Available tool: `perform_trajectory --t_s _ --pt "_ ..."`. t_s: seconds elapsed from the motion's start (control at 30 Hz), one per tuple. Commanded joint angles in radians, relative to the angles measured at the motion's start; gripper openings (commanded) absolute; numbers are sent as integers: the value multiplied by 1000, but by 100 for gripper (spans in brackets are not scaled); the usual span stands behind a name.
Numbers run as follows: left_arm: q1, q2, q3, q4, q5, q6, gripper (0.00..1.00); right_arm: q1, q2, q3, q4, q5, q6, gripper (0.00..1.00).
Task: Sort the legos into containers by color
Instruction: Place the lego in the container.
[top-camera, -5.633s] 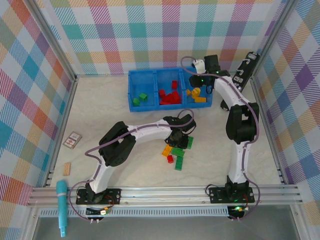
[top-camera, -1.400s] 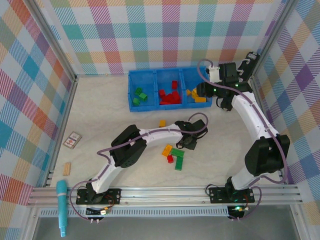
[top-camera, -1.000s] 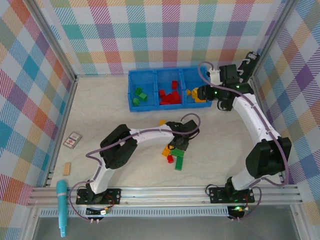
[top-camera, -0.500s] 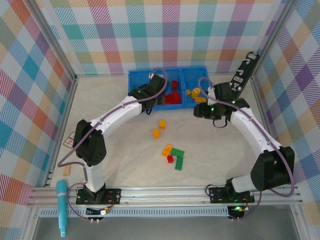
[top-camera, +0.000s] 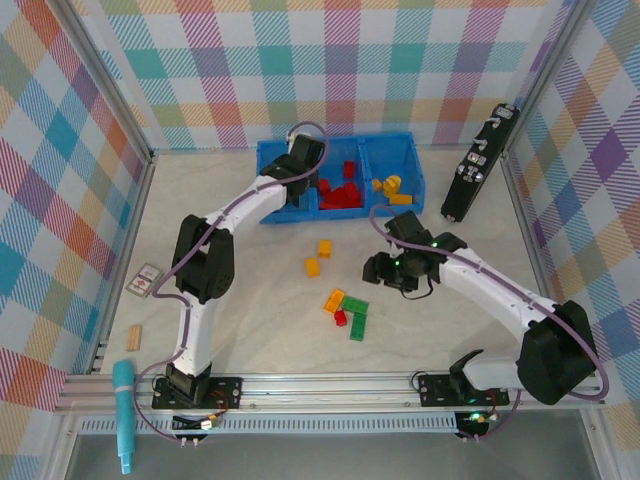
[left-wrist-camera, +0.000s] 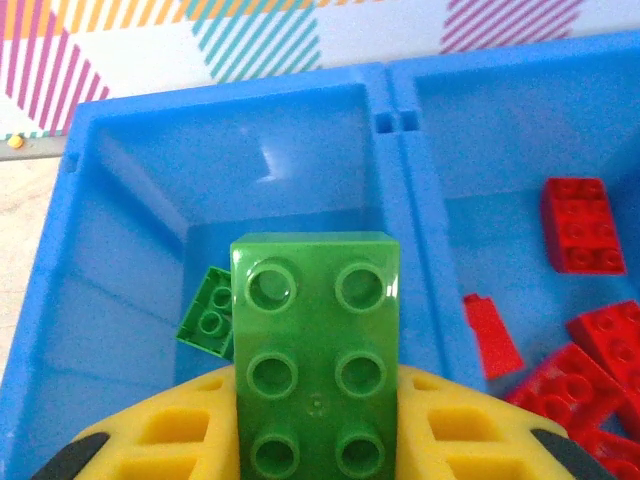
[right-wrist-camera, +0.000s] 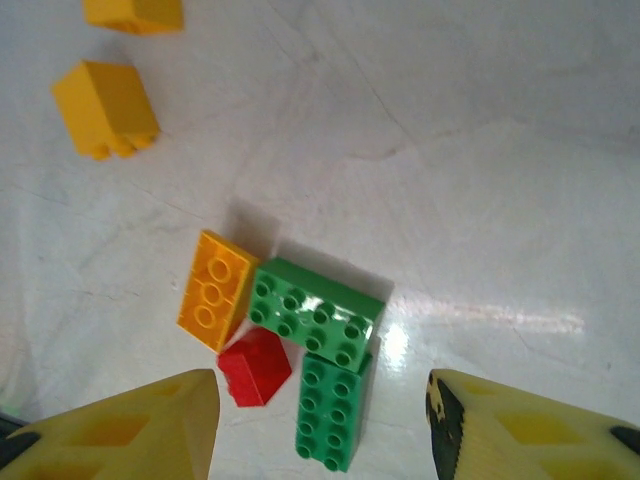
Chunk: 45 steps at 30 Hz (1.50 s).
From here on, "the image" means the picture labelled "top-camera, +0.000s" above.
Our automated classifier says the blue three-compartment plastic bin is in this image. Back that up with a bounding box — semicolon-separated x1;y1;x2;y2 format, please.
255;132;429;226

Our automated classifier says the black case with metal latches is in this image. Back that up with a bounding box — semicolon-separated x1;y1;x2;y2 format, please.
440;103;522;223

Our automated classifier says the small printed card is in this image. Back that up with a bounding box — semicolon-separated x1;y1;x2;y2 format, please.
126;262;164;299

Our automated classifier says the teal cylindrical tool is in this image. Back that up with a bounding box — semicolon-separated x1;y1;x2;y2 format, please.
111;358;137;476

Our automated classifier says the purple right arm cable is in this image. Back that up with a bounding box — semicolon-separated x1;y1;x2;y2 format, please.
369;202;609;444

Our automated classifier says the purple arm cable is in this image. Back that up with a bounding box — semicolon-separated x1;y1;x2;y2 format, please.
369;202;609;444
134;121;331;444

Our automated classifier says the aluminium side frame rail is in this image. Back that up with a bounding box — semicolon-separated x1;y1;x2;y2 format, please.
499;149;574;371
92;152;157;374

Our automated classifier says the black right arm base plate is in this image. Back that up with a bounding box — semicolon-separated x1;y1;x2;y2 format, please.
417;372;511;407

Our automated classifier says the aluminium mounting rail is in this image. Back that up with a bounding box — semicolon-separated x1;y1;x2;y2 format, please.
53;369;604;416

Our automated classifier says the grey slotted cable duct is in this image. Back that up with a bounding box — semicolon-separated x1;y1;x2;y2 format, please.
79;413;459;437

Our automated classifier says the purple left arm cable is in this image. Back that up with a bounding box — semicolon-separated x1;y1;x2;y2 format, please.
134;121;331;444

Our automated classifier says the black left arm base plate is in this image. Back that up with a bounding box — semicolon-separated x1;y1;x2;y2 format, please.
151;375;244;411

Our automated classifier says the aluminium upright frame post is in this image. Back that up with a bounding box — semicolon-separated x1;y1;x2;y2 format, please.
62;0;157;161
502;0;604;161

